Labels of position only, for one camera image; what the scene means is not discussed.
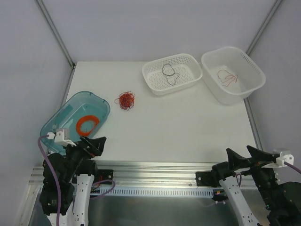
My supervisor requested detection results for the red orange cable ball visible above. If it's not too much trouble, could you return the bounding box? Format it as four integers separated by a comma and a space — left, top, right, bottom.
114, 91, 135, 111

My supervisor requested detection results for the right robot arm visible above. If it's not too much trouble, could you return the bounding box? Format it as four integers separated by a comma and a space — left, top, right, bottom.
210, 145, 301, 226

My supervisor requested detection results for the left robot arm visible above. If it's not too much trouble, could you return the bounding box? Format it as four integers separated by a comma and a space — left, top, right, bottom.
40, 137, 107, 226

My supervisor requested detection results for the teal plastic tub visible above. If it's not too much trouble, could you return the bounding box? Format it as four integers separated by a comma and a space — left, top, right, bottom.
40, 91, 111, 142

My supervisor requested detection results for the white translucent tub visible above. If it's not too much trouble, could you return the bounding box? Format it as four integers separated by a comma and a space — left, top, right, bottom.
201, 46, 266, 105

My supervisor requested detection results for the white perforated basket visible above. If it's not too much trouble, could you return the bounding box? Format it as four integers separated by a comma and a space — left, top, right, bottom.
142, 53, 203, 96

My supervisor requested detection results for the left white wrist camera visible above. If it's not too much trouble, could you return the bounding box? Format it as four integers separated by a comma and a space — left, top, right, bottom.
47, 128, 76, 147

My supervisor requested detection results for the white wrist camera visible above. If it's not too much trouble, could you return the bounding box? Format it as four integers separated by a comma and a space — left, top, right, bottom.
47, 128, 76, 147
263, 148, 294, 169

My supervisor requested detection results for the orange cable coil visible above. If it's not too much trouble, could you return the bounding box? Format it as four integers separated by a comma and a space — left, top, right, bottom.
76, 115, 100, 136

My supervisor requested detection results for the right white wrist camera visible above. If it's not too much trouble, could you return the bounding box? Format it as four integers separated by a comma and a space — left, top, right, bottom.
263, 148, 294, 169

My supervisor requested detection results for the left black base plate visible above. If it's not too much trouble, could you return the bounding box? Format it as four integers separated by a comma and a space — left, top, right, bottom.
94, 169, 114, 185

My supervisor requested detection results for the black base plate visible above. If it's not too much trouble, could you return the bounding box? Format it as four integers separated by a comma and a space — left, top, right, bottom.
94, 169, 114, 185
195, 171, 215, 186

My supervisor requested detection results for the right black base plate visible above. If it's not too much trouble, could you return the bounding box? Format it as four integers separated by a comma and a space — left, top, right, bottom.
195, 171, 215, 186

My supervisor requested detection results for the aluminium mounting rail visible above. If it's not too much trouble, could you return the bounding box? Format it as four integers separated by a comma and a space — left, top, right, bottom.
29, 160, 280, 189

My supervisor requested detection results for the white slotted cable duct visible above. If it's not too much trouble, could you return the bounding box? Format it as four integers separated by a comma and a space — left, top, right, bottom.
89, 187, 215, 198

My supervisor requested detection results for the red cable in tub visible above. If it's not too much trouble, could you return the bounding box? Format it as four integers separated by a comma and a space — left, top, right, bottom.
217, 69, 238, 87

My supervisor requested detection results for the dark cable in basket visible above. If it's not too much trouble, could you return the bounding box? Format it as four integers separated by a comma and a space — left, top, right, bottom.
161, 64, 180, 86

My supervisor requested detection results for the right aluminium frame post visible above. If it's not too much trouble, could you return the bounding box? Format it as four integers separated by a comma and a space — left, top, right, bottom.
246, 0, 283, 56

